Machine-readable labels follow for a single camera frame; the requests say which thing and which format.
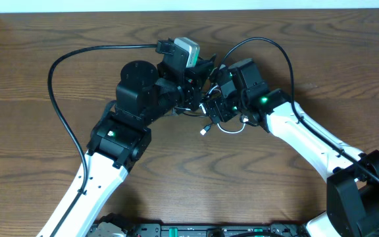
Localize white cable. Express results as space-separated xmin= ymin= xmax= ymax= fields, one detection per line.
xmin=198 ymin=84 xmax=249 ymax=136

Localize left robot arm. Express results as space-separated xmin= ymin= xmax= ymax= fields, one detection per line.
xmin=39 ymin=53 xmax=215 ymax=236

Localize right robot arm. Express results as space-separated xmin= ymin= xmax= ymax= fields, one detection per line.
xmin=205 ymin=59 xmax=379 ymax=236

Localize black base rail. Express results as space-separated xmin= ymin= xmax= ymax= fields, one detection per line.
xmin=86 ymin=213 xmax=308 ymax=237

